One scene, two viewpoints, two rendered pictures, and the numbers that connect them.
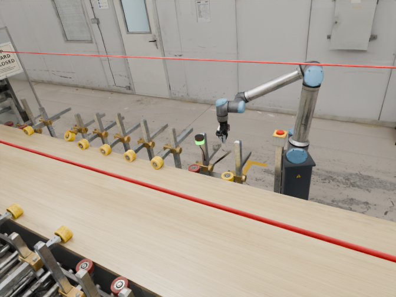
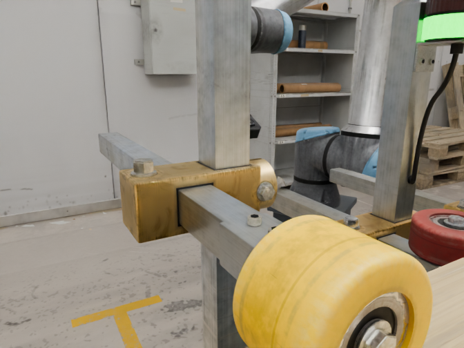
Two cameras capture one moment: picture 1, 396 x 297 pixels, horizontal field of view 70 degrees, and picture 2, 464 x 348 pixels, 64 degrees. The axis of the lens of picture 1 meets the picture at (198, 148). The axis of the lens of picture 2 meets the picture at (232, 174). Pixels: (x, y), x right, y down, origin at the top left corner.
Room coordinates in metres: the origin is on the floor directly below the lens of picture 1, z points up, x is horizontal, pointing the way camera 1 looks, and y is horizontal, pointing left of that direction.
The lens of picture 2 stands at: (1.61, 0.46, 1.05)
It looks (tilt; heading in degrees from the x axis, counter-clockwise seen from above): 15 degrees down; 298
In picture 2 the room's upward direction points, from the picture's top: straight up
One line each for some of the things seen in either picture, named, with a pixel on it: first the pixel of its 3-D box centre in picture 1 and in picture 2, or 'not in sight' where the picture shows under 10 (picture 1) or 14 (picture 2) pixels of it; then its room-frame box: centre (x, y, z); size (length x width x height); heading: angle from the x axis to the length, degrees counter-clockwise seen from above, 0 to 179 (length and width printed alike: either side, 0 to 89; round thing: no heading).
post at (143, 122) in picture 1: (149, 146); not in sight; (1.91, 0.38, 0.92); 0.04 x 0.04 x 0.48; 57
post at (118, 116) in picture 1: (124, 139); not in sight; (2.05, 0.59, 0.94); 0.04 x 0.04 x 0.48; 57
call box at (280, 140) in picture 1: (279, 138); not in sight; (1.37, -0.47, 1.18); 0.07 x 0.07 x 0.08; 57
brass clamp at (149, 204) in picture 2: (172, 148); (201, 192); (1.79, 0.19, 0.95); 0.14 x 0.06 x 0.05; 57
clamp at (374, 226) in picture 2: (203, 167); (380, 237); (1.65, -0.02, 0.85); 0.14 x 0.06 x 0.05; 57
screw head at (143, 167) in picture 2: not in sight; (143, 166); (1.82, 0.23, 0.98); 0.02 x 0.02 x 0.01
